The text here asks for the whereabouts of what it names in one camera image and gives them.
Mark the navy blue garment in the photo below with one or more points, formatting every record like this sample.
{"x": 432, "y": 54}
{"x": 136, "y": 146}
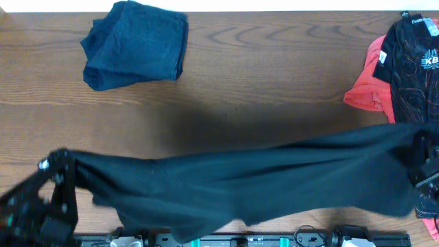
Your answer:
{"x": 134, "y": 43}

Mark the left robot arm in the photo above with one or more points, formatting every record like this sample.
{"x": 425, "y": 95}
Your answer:
{"x": 43, "y": 241}

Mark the black shirt with orange pattern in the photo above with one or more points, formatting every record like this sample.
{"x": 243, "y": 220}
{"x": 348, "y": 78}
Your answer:
{"x": 399, "y": 145}

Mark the coral red shirt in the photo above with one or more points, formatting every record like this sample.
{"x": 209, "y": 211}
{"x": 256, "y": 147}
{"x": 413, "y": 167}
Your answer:
{"x": 368, "y": 89}

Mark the plain black t-shirt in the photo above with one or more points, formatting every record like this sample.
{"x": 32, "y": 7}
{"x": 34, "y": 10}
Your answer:
{"x": 195, "y": 195}

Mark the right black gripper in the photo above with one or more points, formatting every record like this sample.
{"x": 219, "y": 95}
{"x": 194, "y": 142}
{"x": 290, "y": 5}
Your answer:
{"x": 426, "y": 169}

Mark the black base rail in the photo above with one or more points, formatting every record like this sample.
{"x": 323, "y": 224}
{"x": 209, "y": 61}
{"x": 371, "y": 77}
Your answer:
{"x": 305, "y": 236}

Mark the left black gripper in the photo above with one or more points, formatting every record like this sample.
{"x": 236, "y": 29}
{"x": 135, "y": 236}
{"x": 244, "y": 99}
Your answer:
{"x": 58, "y": 207}

